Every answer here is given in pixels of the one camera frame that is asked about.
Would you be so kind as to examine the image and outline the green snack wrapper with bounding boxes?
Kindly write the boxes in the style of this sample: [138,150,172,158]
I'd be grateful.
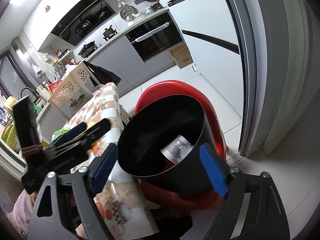
[51,127,70,142]

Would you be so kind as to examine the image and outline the white pink yogurt cup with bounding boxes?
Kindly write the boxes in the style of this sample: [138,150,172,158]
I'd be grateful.
[161,135,193,165]

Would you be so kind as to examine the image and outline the black kitchen faucet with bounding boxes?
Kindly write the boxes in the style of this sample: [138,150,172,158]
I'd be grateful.
[20,87,41,103]

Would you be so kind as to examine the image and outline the black round trash bin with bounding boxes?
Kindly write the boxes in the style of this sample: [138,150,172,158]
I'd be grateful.
[117,94,227,201]

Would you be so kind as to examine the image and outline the person's left hand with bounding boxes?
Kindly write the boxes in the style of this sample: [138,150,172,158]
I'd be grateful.
[11,190,38,239]

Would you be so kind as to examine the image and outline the beige plastic chair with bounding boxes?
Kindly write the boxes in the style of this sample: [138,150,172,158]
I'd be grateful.
[48,61,101,120]

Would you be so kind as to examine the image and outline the yellow green basket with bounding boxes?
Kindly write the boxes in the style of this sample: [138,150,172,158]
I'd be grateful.
[1,125,20,154]

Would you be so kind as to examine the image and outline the checkered floral tablecloth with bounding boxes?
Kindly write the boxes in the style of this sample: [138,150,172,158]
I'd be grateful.
[63,82,159,239]

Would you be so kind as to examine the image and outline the red plastic basket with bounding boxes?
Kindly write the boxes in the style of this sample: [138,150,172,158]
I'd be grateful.
[48,80,62,94]

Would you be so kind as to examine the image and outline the black jacket on chair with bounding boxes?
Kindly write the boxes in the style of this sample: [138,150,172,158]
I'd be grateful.
[84,61,121,85]

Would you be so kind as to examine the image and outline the red plastic stool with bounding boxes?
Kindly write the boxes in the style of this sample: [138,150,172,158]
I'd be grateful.
[135,80,228,212]

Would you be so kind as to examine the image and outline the black wok with lid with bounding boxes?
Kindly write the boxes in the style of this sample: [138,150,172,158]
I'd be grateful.
[78,41,97,59]

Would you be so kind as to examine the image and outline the black pot on stove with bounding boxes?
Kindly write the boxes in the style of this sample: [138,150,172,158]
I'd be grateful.
[103,25,118,41]

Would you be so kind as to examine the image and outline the black range hood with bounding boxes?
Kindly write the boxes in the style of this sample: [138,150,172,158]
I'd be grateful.
[51,0,115,46]

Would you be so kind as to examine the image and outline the black built-in oven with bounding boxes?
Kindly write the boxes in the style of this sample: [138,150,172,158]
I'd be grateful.
[125,12,183,62]

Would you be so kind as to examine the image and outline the cardboard box on floor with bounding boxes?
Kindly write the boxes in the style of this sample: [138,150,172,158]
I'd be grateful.
[169,43,193,69]

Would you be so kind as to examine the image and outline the grey round trivet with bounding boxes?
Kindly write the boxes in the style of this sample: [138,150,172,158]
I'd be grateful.
[117,0,138,22]

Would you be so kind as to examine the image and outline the white refrigerator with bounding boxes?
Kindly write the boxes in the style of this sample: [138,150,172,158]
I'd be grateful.
[150,0,249,136]

